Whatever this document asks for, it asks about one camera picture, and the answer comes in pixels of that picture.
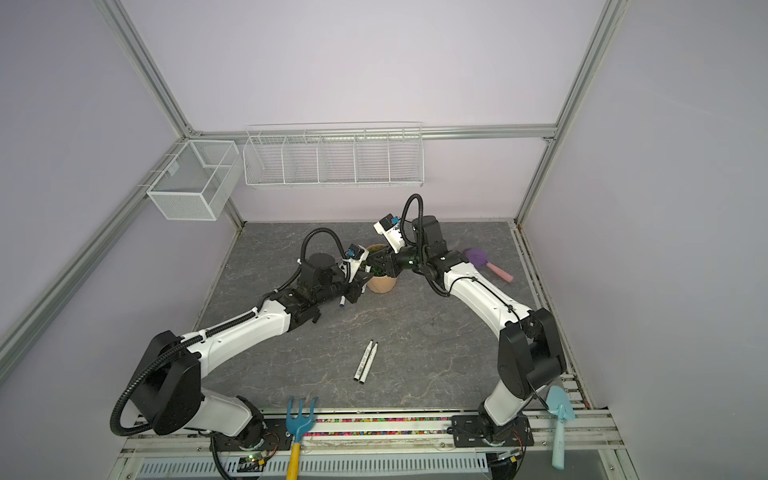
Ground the blue rake yellow handle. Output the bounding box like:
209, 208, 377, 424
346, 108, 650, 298
286, 397, 318, 480

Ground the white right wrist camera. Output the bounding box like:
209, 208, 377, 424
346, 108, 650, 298
374, 214, 405, 253

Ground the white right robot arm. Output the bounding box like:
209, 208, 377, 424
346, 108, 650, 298
369, 194, 567, 430

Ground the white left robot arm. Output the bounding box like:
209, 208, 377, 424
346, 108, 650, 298
109, 244, 370, 449

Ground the white wire wall shelf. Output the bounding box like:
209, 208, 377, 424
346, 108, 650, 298
242, 122, 425, 188

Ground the beige pot with green plant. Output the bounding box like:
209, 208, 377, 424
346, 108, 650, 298
361, 244, 397, 294

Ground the white mesh box basket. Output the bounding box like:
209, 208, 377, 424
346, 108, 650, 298
148, 140, 244, 221

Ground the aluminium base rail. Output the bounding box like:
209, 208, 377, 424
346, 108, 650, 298
109, 410, 637, 479

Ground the purple trowel pink handle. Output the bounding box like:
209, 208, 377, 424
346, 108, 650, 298
463, 248, 514, 283

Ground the light blue trowel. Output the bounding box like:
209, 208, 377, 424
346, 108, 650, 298
546, 385, 575, 471

